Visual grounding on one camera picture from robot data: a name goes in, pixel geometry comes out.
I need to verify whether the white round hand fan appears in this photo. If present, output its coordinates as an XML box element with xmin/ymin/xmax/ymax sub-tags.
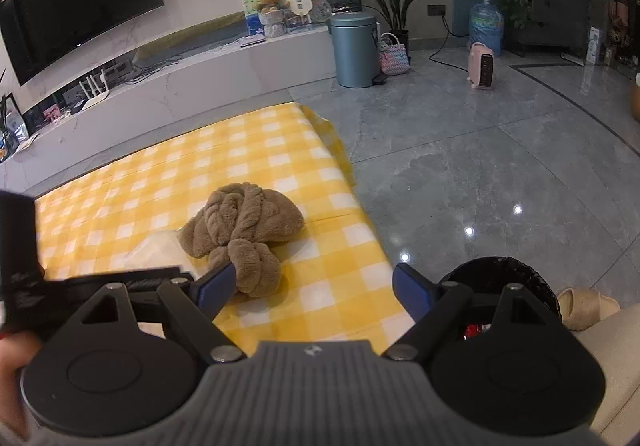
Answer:
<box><xmin>285</xmin><ymin>0</ymin><xmax>312</xmax><ymax>24</ymax></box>

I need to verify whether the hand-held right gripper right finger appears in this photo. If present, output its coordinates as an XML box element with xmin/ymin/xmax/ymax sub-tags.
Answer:
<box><xmin>382</xmin><ymin>263</ymin><xmax>558</xmax><ymax>361</ymax></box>

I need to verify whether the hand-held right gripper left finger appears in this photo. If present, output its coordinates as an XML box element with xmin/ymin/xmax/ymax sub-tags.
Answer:
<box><xmin>75</xmin><ymin>261</ymin><xmax>248</xmax><ymax>363</ymax></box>

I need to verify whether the black power cable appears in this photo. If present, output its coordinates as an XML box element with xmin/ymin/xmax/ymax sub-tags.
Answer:
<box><xmin>429</xmin><ymin>16</ymin><xmax>471</xmax><ymax>71</ymax></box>

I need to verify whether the white wifi router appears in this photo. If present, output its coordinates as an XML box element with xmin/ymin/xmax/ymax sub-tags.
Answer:
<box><xmin>80</xmin><ymin>68</ymin><xmax>111</xmax><ymax>106</ymax></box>

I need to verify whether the blue water jug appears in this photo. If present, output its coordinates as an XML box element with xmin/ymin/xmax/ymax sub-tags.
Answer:
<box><xmin>468</xmin><ymin>0</ymin><xmax>505</xmax><ymax>57</ymax></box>

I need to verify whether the person's left hand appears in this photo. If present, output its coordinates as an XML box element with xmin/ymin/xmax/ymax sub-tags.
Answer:
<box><xmin>0</xmin><ymin>331</ymin><xmax>46</xmax><ymax>439</ymax></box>

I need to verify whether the white tall carton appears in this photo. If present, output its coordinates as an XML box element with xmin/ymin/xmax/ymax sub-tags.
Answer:
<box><xmin>585</xmin><ymin>27</ymin><xmax>601</xmax><ymax>65</ymax></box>

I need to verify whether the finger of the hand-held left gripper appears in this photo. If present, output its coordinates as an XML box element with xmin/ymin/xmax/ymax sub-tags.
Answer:
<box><xmin>70</xmin><ymin>266</ymin><xmax>195</xmax><ymax>297</ymax></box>

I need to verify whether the cream fabric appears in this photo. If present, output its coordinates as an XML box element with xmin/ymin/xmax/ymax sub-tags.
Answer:
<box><xmin>570</xmin><ymin>301</ymin><xmax>640</xmax><ymax>446</ymax></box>

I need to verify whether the yellow checkered mat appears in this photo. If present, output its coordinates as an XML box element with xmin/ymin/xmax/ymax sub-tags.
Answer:
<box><xmin>32</xmin><ymin>102</ymin><xmax>416</xmax><ymax>357</ymax></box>

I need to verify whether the brown twisted towel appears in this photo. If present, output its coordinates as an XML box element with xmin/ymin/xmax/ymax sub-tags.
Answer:
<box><xmin>180</xmin><ymin>182</ymin><xmax>305</xmax><ymax>299</ymax></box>

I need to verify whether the pastel woven basket bag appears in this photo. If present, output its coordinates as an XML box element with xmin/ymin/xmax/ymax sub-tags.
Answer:
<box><xmin>377</xmin><ymin>32</ymin><xmax>410</xmax><ymax>75</ymax></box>

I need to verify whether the pink space heater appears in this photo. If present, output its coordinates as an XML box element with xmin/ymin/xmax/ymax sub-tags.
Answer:
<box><xmin>467</xmin><ymin>42</ymin><xmax>498</xmax><ymax>90</ymax></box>

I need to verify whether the white marble tv console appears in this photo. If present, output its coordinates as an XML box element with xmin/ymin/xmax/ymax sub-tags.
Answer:
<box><xmin>0</xmin><ymin>23</ymin><xmax>341</xmax><ymax>197</ymax></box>

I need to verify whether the black wall television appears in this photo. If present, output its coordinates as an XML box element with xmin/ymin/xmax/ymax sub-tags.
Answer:
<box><xmin>0</xmin><ymin>0</ymin><xmax>165</xmax><ymax>86</ymax></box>

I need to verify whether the black waste bin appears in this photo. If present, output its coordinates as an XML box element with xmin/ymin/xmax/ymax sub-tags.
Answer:
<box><xmin>440</xmin><ymin>256</ymin><xmax>560</xmax><ymax>342</ymax></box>

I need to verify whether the potted snake plant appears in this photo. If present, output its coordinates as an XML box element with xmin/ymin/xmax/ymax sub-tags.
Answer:
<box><xmin>345</xmin><ymin>0</ymin><xmax>446</xmax><ymax>56</ymax></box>

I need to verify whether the blue-grey pedal trash can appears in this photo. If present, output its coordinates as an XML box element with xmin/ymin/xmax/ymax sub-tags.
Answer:
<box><xmin>330</xmin><ymin>12</ymin><xmax>378</xmax><ymax>89</ymax></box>

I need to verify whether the beige slipper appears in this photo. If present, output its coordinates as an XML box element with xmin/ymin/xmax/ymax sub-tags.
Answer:
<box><xmin>555</xmin><ymin>288</ymin><xmax>621</xmax><ymax>331</ymax></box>

